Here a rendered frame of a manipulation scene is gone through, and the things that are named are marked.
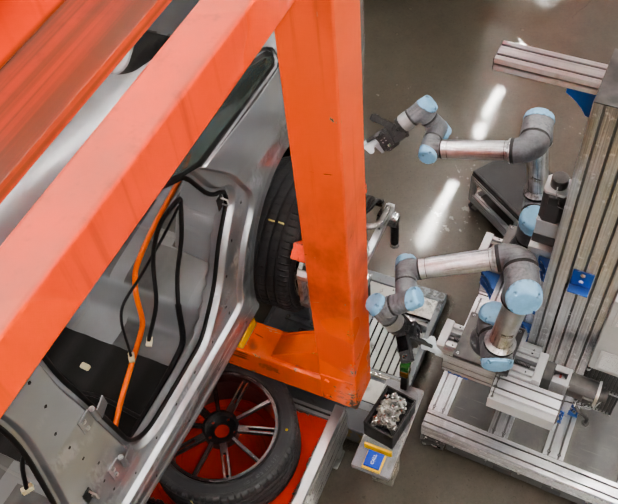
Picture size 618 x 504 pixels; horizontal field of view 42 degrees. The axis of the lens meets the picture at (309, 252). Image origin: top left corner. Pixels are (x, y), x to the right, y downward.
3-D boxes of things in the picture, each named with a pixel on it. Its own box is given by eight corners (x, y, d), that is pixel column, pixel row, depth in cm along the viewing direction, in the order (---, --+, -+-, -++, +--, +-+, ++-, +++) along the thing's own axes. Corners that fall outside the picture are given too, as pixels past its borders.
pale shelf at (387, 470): (387, 380, 356) (387, 377, 354) (423, 393, 351) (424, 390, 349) (350, 467, 334) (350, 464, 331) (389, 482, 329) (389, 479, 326)
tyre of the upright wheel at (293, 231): (293, 123, 348) (224, 239, 316) (343, 136, 341) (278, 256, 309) (307, 216, 402) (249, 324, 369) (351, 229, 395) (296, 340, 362)
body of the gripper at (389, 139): (382, 152, 324) (405, 134, 319) (371, 135, 325) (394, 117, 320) (389, 152, 331) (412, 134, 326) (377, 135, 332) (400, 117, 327)
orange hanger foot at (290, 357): (232, 329, 367) (219, 286, 340) (338, 366, 351) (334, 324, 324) (215, 358, 358) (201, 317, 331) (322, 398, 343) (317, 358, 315)
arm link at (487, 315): (506, 316, 314) (510, 296, 303) (509, 345, 306) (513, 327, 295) (475, 315, 315) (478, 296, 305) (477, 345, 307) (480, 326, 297)
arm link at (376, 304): (382, 305, 273) (362, 312, 277) (400, 323, 279) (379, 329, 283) (384, 287, 278) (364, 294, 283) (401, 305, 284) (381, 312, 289)
